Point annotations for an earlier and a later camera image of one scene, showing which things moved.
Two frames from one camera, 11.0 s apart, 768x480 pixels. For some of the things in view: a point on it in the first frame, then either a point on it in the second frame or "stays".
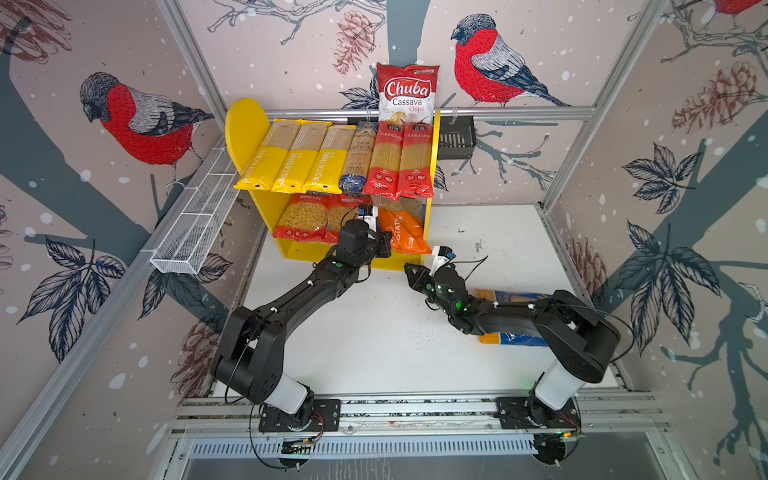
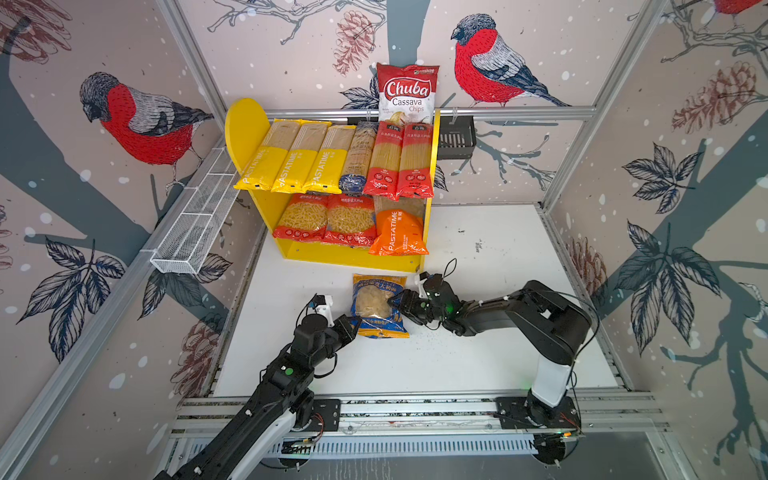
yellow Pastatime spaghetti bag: x=327 y=171 stays
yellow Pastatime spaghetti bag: x=299 y=162 stays
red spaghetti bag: x=383 y=170 stays
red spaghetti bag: x=415 y=170 stays
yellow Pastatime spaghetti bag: x=263 y=169 stays
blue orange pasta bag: x=508 y=338 → x=370 y=295
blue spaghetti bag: x=358 y=159 stays
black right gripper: x=418 y=278 → x=409 y=311
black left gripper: x=382 y=240 → x=348 y=333
